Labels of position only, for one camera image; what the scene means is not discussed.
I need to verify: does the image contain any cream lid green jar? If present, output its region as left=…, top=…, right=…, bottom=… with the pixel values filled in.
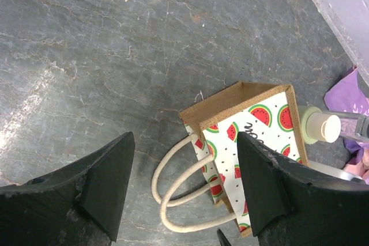
left=298, top=105, right=341, bottom=145

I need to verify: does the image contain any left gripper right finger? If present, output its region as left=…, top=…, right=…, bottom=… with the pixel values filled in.
left=237, top=132, right=368, bottom=245

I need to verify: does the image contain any brown canvas tote bag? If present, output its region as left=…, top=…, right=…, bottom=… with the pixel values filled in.
left=151, top=82, right=308, bottom=236

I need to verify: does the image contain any white square bottle grey cap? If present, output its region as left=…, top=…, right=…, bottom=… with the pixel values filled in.
left=309, top=161, right=366, bottom=184

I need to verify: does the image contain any purple pink patterned cloth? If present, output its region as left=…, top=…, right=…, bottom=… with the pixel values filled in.
left=324, top=66, right=368, bottom=183

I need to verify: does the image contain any clear bottle dark cap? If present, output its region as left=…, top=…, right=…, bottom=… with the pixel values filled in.
left=329, top=111, right=368, bottom=143

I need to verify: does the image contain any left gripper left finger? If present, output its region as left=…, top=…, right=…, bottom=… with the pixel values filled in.
left=1, top=132, right=135, bottom=245

